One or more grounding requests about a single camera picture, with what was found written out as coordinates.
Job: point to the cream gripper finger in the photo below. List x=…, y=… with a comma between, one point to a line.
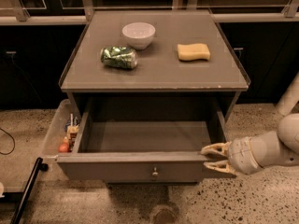
x=221, y=166
x=216, y=149

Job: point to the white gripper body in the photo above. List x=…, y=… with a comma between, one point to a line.
x=239, y=155

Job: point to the grey top drawer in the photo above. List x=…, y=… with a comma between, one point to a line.
x=145, y=140

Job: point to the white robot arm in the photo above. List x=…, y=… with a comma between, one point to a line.
x=282, y=145

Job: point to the grey drawer cabinet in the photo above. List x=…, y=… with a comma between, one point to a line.
x=159, y=71

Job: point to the yellow sponge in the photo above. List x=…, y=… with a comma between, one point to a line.
x=193, y=52

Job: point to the crushed green can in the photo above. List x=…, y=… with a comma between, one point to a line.
x=119, y=57

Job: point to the white bowl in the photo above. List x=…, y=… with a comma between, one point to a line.
x=138, y=35

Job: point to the brown snack box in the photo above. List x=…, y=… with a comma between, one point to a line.
x=71, y=134

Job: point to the orange round fruit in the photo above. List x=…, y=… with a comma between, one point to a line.
x=64, y=147

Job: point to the clear plastic bin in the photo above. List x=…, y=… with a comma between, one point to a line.
x=56, y=134

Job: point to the black pole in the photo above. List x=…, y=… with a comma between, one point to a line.
x=39, y=166

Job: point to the metal railing frame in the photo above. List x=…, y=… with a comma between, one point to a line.
x=71, y=11

